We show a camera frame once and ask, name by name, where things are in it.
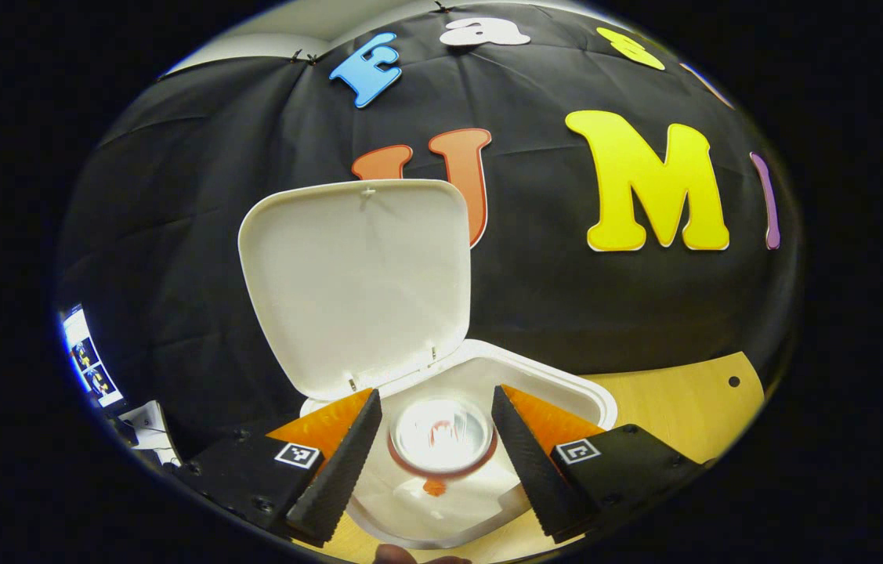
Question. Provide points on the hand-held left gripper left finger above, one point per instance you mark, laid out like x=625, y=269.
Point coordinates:
x=339, y=470

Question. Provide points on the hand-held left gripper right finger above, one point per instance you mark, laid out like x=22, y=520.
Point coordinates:
x=531, y=470

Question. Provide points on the orange paper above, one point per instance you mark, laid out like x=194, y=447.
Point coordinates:
x=434, y=487

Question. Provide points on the red pop can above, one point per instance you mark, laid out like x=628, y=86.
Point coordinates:
x=441, y=435

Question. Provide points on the white desktop garbage bin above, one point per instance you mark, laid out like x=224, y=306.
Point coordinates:
x=355, y=290

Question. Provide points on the wooden desktop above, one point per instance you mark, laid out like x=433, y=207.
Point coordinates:
x=668, y=407

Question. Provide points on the white side table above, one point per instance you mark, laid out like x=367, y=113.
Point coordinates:
x=150, y=427

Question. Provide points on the computer monitor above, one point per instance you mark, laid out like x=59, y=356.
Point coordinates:
x=88, y=360

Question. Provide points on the black backdrop cloth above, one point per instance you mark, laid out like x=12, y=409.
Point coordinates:
x=175, y=235

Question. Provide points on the row of black cloth clips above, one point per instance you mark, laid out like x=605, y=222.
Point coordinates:
x=312, y=57

